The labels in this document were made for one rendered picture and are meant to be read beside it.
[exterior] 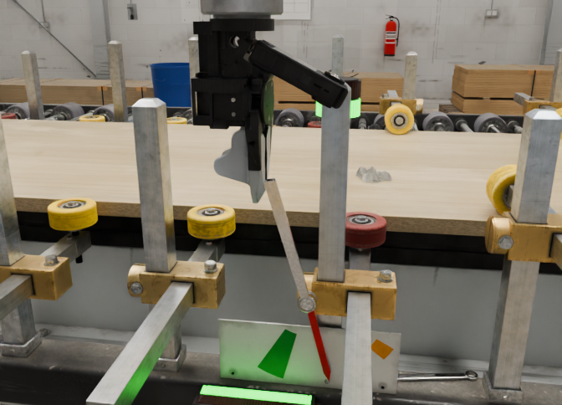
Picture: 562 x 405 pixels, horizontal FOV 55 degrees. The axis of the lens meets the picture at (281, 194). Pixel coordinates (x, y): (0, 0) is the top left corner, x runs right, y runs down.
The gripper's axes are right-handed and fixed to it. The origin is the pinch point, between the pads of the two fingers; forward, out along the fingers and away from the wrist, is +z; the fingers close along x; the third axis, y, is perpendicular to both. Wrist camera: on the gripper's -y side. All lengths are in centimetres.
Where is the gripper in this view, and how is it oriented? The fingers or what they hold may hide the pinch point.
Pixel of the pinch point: (262, 192)
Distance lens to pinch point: 65.2
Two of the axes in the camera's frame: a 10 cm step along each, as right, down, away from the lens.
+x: -1.5, 3.1, -9.4
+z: 0.0, 9.5, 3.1
